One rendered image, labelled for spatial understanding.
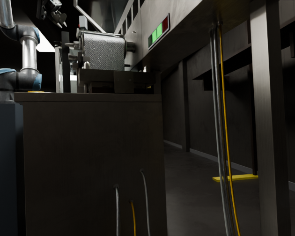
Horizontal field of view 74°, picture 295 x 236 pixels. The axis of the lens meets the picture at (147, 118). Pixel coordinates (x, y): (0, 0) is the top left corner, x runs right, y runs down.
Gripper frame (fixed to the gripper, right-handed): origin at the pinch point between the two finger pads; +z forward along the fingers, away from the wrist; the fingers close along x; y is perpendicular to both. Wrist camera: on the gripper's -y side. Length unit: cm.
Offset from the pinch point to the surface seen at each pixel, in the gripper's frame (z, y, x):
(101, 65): 31.5, 9.3, -5.0
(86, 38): 14.7, 10.0, -1.4
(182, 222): 155, -5, -23
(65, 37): -0.1, -17.9, 19.2
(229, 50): 117, 58, 228
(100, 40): 19.9, 14.1, 2.7
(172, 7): 32, 63, -16
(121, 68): 39.8, 15.6, 1.6
